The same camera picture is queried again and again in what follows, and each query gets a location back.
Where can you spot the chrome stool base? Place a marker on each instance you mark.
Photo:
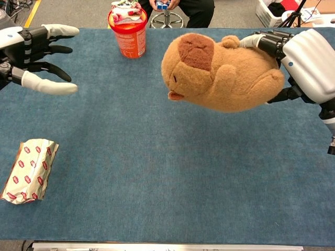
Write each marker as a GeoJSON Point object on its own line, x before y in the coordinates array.
{"type": "Point", "coordinates": [167, 21]}

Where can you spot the white printed paper bag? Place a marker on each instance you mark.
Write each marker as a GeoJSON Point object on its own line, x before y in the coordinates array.
{"type": "Point", "coordinates": [311, 17]}

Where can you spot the brown cardboard box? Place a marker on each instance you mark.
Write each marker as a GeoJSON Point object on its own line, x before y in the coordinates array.
{"type": "Point", "coordinates": [322, 5]}

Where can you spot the aluminium frame rail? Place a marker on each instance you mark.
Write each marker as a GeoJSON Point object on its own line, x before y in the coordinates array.
{"type": "Point", "coordinates": [167, 247]}

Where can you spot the red white snack packet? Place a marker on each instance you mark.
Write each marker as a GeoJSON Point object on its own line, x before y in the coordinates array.
{"type": "Point", "coordinates": [30, 172]}

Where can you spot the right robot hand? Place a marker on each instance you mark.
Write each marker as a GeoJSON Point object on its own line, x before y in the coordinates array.
{"type": "Point", "coordinates": [311, 65]}

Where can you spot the person's left hand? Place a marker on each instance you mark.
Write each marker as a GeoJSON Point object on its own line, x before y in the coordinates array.
{"type": "Point", "coordinates": [173, 4]}

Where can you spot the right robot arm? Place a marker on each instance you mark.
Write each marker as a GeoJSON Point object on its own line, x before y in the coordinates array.
{"type": "Point", "coordinates": [328, 117]}

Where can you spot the tan capybara plush toy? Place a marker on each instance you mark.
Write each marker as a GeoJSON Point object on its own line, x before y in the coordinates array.
{"type": "Point", "coordinates": [225, 83]}

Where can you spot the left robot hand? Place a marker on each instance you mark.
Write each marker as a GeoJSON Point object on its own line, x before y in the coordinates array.
{"type": "Point", "coordinates": [28, 41]}

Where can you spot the orange snack cup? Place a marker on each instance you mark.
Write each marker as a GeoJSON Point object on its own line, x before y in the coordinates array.
{"type": "Point", "coordinates": [131, 39]}

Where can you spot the black tripod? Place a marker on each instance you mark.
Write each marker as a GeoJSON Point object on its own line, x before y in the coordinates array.
{"type": "Point", "coordinates": [293, 15]}

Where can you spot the person's right hand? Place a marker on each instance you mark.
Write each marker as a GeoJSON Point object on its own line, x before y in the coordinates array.
{"type": "Point", "coordinates": [153, 4]}

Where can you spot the person in black trousers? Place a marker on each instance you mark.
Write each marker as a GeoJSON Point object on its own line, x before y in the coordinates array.
{"type": "Point", "coordinates": [199, 13]}

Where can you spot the white plastic laundry basket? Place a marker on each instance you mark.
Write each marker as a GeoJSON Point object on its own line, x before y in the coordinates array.
{"type": "Point", "coordinates": [265, 14]}

